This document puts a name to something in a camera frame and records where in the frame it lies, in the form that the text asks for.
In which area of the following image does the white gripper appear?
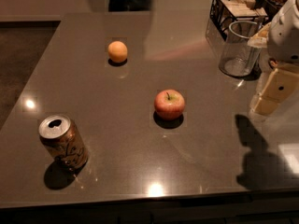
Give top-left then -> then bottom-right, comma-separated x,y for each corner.
248,0 -> 299,116

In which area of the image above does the orange fruit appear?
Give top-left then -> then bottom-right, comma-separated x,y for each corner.
107,41 -> 128,63

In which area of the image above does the clear glass jar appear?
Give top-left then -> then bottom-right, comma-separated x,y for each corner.
219,21 -> 262,77

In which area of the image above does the red apple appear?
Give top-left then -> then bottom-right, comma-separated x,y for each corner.
154,90 -> 185,120

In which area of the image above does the gold soda can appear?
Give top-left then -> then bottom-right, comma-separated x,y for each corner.
38,114 -> 88,172

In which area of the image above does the black wire basket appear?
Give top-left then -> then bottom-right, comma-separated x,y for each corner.
209,0 -> 268,40

